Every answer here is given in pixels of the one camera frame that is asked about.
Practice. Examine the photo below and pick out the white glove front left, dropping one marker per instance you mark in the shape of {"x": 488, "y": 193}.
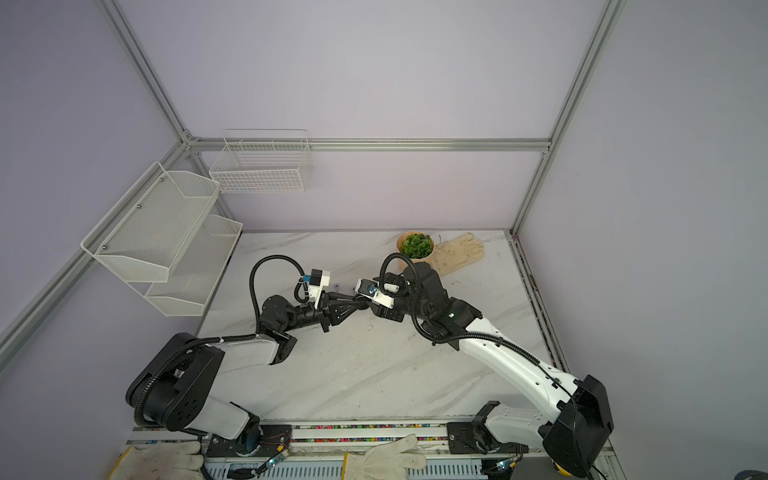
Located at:
{"x": 160, "y": 461}

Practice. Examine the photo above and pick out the beige work glove on table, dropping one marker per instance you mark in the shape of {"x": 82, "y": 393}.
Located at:
{"x": 453, "y": 255}

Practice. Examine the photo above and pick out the white glove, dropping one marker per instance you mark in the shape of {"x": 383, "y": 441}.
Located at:
{"x": 160, "y": 461}
{"x": 392, "y": 460}

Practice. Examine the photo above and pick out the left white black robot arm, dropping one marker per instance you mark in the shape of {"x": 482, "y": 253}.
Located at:
{"x": 174, "y": 391}

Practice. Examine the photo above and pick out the white mesh shelf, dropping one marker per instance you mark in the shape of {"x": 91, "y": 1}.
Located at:
{"x": 191, "y": 285}
{"x": 143, "y": 238}

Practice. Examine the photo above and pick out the white mesh shelf upper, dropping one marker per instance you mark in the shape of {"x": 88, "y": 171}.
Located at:
{"x": 143, "y": 238}

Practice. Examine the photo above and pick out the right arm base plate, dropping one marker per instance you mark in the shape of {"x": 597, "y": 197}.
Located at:
{"x": 467, "y": 438}

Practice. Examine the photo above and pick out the potted green plant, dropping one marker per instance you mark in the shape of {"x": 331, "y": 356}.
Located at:
{"x": 416, "y": 246}

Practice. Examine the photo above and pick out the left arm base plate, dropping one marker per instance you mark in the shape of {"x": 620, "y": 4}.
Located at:
{"x": 262, "y": 441}

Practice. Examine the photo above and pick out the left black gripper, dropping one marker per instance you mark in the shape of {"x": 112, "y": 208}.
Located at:
{"x": 329, "y": 309}

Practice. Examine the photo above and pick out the white glove front centre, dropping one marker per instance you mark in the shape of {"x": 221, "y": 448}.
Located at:
{"x": 392, "y": 460}

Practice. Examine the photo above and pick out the white mesh shelf lower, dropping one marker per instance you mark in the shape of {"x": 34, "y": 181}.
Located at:
{"x": 191, "y": 285}

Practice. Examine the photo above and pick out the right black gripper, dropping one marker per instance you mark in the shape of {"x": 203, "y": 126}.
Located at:
{"x": 394, "y": 279}

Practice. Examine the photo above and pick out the white wire basket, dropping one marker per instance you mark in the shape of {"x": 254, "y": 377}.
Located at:
{"x": 263, "y": 161}

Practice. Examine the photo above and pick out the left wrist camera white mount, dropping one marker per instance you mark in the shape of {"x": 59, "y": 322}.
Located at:
{"x": 316, "y": 282}

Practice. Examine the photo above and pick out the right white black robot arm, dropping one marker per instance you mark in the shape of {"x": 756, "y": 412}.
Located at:
{"x": 571, "y": 419}

